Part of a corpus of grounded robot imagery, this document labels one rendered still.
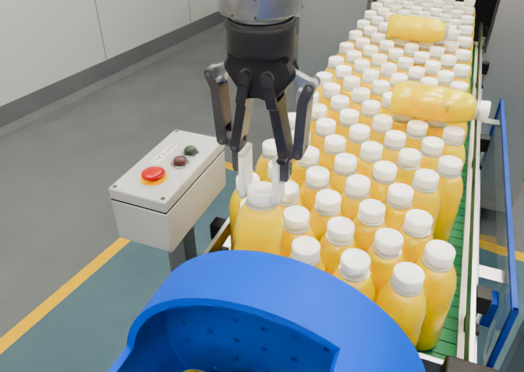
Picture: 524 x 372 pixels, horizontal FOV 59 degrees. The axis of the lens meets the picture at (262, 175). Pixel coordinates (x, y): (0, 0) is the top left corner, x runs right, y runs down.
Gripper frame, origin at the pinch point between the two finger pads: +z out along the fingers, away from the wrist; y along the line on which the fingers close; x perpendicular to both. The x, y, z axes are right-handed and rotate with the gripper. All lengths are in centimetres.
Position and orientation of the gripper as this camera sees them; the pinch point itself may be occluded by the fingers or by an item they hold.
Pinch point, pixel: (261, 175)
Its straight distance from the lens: 60.0
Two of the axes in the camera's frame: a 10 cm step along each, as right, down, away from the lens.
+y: 9.3, 2.0, -3.1
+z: 0.1, 8.2, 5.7
